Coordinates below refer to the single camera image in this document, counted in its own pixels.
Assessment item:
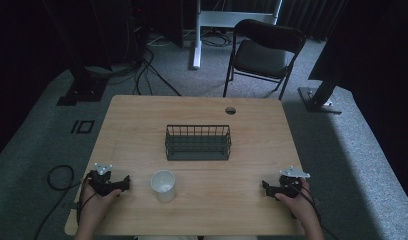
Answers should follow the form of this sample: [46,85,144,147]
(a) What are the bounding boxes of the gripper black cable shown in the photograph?
[75,171,100,228]
[286,182,341,240]

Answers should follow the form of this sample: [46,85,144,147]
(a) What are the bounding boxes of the white metal desk frame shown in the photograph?
[191,0,284,70]

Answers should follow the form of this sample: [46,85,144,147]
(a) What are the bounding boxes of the black metal stand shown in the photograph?
[297,0,351,115]
[41,0,110,107]

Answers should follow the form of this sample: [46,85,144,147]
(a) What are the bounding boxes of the black wire basket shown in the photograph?
[164,124,233,162]

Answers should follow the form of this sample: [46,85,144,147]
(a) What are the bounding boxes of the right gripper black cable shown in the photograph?
[286,182,341,240]

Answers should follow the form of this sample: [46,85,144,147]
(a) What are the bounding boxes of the looped black floor cable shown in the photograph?
[32,164,82,240]

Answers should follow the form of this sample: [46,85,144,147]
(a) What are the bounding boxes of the black floor cable bundle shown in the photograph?
[123,6,183,98]

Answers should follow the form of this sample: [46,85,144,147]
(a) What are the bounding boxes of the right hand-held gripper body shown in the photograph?
[271,165,311,200]

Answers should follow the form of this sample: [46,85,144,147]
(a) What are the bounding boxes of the dark curtain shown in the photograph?
[278,0,348,42]

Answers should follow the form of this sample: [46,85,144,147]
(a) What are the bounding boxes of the person's right hand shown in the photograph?
[274,177,319,231]

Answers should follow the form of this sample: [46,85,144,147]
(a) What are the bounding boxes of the person's left hand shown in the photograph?
[77,181,123,231]

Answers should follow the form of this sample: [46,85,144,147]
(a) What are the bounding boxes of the wooden table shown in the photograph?
[64,94,306,237]

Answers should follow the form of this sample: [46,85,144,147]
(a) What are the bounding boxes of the white cup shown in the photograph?
[150,169,177,203]

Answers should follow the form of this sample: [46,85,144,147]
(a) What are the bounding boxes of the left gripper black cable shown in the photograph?
[75,171,100,228]

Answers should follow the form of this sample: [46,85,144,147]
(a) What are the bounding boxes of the black folding chair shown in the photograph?
[222,18,307,102]

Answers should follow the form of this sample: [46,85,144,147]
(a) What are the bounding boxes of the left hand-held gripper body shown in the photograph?
[87,162,126,198]

